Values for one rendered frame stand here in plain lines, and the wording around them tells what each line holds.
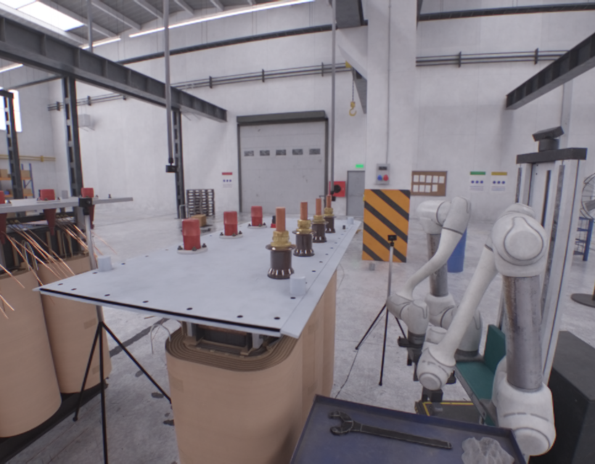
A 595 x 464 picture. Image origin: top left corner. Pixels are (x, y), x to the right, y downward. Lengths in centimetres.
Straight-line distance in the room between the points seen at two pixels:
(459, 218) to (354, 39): 577
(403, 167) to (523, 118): 1017
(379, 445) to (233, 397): 46
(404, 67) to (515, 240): 581
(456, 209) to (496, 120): 1392
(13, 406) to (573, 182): 294
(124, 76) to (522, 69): 1531
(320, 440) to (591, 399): 107
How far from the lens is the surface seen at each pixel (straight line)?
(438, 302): 186
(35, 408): 248
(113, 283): 98
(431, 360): 121
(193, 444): 130
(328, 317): 189
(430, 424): 118
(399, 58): 666
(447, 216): 161
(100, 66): 1123
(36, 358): 236
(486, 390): 168
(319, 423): 112
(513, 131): 1562
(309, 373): 155
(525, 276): 106
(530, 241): 99
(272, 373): 101
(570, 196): 142
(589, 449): 182
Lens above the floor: 164
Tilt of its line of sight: 10 degrees down
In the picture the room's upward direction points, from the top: straight up
